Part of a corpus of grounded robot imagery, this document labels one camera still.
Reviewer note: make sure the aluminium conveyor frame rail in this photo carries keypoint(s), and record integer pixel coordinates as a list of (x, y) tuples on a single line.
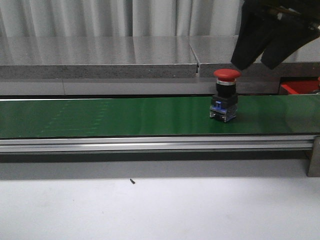
[(170, 143)]

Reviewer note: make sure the steel conveyor support bracket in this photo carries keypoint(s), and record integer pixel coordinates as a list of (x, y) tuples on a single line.
[(314, 156)]

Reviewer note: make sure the grey stone slab left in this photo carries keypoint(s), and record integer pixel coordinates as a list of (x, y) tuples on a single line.
[(79, 57)]

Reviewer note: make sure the grey pleated curtain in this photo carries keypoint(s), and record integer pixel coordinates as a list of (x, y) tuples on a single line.
[(119, 18)]

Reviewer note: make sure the red plastic tray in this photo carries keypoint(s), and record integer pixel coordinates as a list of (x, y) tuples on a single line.
[(298, 87)]

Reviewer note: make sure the grey stone slab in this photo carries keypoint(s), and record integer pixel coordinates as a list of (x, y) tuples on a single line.
[(79, 57), (215, 52)]

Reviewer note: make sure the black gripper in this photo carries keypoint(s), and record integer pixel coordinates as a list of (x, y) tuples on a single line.
[(258, 30)]

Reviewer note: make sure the grey stone slab right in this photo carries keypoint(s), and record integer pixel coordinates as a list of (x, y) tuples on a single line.
[(215, 52)]

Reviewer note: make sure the black button base top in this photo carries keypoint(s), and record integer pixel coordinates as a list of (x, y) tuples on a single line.
[(223, 105)]

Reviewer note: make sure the green conveyor belt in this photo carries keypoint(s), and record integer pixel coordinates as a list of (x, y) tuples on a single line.
[(157, 116)]

